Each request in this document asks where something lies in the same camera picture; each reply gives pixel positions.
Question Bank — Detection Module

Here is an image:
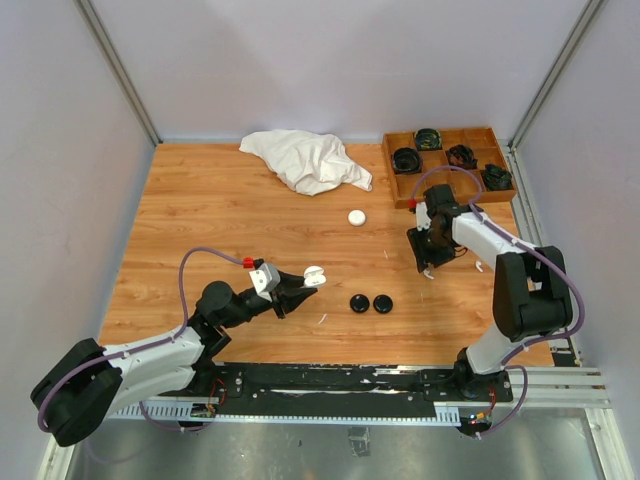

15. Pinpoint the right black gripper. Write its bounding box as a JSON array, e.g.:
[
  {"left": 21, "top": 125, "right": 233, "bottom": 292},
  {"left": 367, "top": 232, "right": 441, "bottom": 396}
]
[{"left": 407, "top": 223, "right": 455, "bottom": 272}]

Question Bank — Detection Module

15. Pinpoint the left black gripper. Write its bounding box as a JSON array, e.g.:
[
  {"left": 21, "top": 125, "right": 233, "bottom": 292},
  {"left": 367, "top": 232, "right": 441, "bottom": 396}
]
[{"left": 221, "top": 269, "right": 318, "bottom": 329}]

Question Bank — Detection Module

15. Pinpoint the black charging case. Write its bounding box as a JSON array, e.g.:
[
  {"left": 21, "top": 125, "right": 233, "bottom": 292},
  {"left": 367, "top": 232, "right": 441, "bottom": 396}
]
[
  {"left": 373, "top": 294, "right": 394, "bottom": 314},
  {"left": 349, "top": 294, "right": 370, "bottom": 314}
]

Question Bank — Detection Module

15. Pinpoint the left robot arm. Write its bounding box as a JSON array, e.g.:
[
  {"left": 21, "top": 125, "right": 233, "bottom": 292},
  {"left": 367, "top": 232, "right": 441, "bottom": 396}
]
[{"left": 30, "top": 263, "right": 326, "bottom": 447}]

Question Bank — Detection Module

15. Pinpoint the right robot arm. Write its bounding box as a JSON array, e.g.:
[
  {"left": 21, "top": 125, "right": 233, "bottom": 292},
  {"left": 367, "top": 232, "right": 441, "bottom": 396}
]
[{"left": 407, "top": 184, "right": 573, "bottom": 400}]

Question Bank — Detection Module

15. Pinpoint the white round charging case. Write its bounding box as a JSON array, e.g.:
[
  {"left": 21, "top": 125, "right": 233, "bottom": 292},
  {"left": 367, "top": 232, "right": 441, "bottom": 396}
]
[{"left": 347, "top": 209, "right": 367, "bottom": 227}]

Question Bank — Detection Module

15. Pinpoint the wooden compartment tray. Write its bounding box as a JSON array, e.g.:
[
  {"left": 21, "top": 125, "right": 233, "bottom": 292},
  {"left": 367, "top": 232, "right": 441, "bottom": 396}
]
[{"left": 381, "top": 126, "right": 517, "bottom": 209}]

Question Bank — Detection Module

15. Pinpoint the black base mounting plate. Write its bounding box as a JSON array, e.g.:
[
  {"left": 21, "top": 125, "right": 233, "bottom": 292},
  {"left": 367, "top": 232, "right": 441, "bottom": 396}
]
[{"left": 154, "top": 360, "right": 516, "bottom": 420}]

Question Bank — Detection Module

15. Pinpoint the white crumpled cloth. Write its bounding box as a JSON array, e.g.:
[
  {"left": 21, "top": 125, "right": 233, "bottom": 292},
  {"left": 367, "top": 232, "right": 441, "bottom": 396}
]
[{"left": 239, "top": 129, "right": 373, "bottom": 196}]

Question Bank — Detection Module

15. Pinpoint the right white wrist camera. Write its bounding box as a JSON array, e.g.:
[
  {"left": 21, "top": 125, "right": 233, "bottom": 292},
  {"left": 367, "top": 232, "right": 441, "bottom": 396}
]
[{"left": 415, "top": 202, "right": 431, "bottom": 231}]

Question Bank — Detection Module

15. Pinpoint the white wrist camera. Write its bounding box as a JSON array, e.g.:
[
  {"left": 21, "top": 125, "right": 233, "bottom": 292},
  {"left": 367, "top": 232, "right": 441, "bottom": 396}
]
[
  {"left": 415, "top": 202, "right": 431, "bottom": 231},
  {"left": 249, "top": 262, "right": 281, "bottom": 302}
]

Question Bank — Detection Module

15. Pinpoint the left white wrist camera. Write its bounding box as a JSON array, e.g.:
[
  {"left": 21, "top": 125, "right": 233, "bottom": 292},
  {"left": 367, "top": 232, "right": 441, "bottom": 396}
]
[{"left": 249, "top": 262, "right": 281, "bottom": 302}]

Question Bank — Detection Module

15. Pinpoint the black coiled strap left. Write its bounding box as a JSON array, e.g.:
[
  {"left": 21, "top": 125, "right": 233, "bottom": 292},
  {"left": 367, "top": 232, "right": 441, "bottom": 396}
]
[{"left": 390, "top": 146, "right": 424, "bottom": 176}]

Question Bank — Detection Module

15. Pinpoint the black coiled strap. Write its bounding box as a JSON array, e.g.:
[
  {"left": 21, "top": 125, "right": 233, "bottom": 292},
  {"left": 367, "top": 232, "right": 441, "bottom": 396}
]
[
  {"left": 390, "top": 146, "right": 424, "bottom": 176},
  {"left": 413, "top": 127, "right": 444, "bottom": 151},
  {"left": 445, "top": 144, "right": 477, "bottom": 171},
  {"left": 480, "top": 163, "right": 515, "bottom": 192}
]

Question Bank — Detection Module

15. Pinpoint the black coiled strap middle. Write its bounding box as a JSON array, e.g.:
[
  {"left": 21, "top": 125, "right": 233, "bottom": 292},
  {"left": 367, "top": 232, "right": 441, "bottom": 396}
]
[{"left": 445, "top": 144, "right": 477, "bottom": 171}]

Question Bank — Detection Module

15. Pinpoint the black coiled strap right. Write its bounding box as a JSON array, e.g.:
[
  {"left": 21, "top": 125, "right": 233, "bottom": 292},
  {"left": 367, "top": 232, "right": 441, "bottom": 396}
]
[{"left": 480, "top": 163, "right": 515, "bottom": 192}]

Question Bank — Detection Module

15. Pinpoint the black coiled strap top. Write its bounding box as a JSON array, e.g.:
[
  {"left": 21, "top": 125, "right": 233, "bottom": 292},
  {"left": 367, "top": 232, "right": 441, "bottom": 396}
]
[{"left": 413, "top": 127, "right": 444, "bottom": 151}]

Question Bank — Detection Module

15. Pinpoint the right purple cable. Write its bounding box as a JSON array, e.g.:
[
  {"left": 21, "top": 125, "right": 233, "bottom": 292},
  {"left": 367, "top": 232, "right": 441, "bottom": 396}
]
[{"left": 407, "top": 165, "right": 586, "bottom": 436}]

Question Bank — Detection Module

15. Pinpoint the purple cable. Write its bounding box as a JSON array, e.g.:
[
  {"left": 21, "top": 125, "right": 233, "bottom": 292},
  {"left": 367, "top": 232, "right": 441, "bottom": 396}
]
[
  {"left": 407, "top": 165, "right": 586, "bottom": 436},
  {"left": 37, "top": 247, "right": 256, "bottom": 432}
]

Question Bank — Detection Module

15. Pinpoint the grey slotted cable duct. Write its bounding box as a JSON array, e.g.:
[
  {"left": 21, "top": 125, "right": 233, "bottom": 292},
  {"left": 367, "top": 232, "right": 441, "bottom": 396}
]
[{"left": 110, "top": 366, "right": 611, "bottom": 429}]

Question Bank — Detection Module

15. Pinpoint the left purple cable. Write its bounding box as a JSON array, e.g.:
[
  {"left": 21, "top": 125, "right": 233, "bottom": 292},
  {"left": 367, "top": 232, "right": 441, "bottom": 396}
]
[{"left": 37, "top": 247, "right": 256, "bottom": 432}]

